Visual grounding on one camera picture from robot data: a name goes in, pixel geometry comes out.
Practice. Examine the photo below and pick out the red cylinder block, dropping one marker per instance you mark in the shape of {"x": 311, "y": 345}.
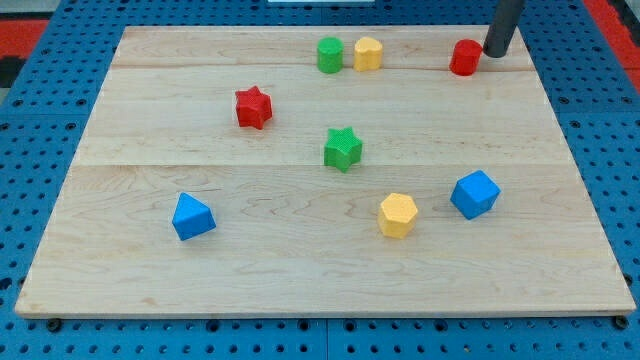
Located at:
{"x": 465, "y": 57}

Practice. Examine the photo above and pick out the yellow heart block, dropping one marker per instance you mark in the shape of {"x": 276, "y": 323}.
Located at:
{"x": 368, "y": 54}

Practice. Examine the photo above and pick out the green star block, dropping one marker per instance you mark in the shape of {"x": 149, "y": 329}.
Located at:
{"x": 342, "y": 149}

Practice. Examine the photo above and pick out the yellow hexagon block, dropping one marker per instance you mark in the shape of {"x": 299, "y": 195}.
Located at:
{"x": 397, "y": 215}

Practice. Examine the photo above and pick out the red star block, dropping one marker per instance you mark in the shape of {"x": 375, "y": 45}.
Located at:
{"x": 253, "y": 108}

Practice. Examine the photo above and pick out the light wooden board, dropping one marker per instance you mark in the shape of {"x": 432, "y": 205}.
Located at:
{"x": 296, "y": 238}

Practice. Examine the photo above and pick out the green cylinder block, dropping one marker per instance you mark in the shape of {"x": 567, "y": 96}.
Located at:
{"x": 330, "y": 55}

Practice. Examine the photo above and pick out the blue triangle block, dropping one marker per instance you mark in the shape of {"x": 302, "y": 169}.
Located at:
{"x": 192, "y": 217}

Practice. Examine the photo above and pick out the blue cube block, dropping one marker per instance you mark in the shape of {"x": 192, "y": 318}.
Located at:
{"x": 474, "y": 194}

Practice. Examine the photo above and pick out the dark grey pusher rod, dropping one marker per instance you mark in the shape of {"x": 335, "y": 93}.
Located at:
{"x": 501, "y": 30}

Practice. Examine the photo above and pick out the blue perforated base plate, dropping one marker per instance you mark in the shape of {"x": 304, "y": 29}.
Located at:
{"x": 48, "y": 106}

